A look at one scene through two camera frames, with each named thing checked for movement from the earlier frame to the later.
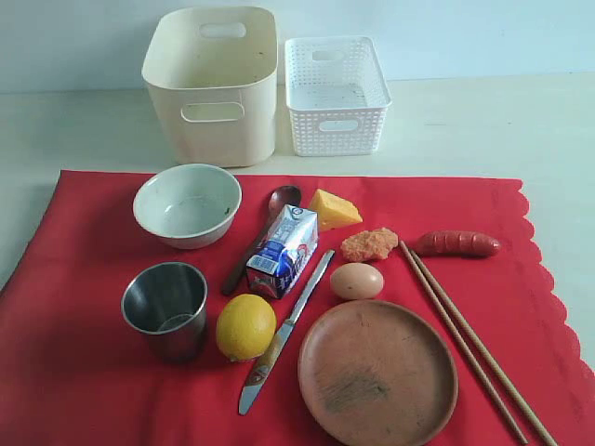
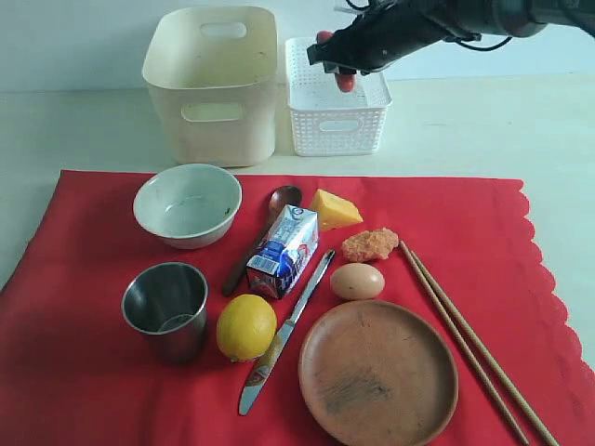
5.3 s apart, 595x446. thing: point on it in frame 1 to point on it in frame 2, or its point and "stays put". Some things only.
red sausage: (457, 242) to (345, 81)
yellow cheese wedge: (334, 211) stays put
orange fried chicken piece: (369, 244) stays put
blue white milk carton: (285, 247) stays put
